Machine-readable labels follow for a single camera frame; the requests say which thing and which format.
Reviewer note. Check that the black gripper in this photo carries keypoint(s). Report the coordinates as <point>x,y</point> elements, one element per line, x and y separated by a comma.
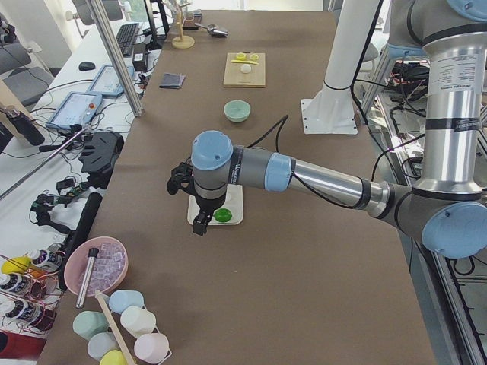
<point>205,205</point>

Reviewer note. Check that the white steamed bun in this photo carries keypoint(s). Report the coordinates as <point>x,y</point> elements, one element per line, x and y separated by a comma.
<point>246,68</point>

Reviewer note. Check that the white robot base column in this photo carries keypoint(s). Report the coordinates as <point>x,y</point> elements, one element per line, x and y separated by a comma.
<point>331,111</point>

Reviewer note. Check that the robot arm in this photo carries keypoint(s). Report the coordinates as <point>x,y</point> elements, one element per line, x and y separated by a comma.
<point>443,209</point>

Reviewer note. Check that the pink bowl with ice cubes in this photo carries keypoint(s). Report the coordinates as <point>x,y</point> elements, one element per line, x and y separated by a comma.
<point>110,265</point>

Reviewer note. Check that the mint green bowl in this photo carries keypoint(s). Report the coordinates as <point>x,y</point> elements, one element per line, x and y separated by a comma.
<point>237,110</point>

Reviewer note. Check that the green lime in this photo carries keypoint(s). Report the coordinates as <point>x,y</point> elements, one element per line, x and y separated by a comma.
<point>223,215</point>

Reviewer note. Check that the white rectangular tray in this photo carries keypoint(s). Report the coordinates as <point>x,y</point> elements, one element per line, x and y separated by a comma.
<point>233,202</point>

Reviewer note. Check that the metal tube tool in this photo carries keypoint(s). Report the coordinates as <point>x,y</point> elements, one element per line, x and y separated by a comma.
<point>92,255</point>

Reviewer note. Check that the white plastic cup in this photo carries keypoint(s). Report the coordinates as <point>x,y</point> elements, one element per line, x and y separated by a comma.
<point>138,321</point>

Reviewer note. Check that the black bar device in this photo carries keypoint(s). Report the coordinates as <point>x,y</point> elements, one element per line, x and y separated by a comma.
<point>80,234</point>

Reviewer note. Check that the black plastic device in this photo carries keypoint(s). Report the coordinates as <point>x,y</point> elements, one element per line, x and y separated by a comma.
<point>99,155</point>

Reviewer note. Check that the pink plastic cup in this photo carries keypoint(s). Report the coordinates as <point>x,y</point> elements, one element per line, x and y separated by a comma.
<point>152,348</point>

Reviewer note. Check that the wooden stick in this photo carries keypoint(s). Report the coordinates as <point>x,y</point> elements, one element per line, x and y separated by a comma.
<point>112,324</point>

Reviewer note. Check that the grey folded cloth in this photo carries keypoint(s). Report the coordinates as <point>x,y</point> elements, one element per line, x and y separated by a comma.
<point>172,81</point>

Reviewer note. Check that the wooden cutting board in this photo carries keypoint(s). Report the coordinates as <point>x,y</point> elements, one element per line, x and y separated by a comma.
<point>233,77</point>

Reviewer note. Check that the green plastic cup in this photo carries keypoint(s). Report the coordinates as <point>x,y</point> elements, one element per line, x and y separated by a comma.
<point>89,323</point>

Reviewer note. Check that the pale blue plastic cup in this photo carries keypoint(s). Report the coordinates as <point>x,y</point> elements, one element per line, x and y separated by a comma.
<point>100,344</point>

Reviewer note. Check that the yellow plastic cup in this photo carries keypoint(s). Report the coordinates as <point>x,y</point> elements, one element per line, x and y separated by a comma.
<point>113,357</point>

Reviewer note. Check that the yellow plastic knife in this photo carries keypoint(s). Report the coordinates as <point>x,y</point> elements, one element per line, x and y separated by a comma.
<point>244,61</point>

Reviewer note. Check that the near teach pendant tablet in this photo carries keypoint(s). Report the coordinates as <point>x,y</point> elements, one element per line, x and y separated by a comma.
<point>76,109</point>

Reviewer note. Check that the teach pendant tablet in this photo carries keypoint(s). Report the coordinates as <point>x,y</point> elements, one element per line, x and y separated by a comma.
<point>106,82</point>
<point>76,109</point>

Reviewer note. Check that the far teach pendant tablet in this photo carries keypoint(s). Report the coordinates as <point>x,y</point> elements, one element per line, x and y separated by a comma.
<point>106,82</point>

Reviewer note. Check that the lemon slice near edge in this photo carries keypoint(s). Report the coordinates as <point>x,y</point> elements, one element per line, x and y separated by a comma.
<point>240,56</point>

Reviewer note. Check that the wooden mug tree stand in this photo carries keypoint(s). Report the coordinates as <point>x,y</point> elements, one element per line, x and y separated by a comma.
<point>181,41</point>

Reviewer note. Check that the metal scoop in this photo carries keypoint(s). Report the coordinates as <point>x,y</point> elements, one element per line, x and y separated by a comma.
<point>214,30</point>

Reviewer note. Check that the black computer mouse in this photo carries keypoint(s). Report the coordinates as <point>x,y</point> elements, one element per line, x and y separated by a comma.
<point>86,66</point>

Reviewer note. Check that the black keyboard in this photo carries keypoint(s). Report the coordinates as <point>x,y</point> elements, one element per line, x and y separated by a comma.
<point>125,38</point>

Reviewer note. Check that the black water bottle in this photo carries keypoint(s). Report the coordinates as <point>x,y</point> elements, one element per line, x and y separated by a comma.
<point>24,125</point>

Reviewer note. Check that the aluminium frame post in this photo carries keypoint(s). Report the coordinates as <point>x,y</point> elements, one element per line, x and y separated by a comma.
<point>102,23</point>

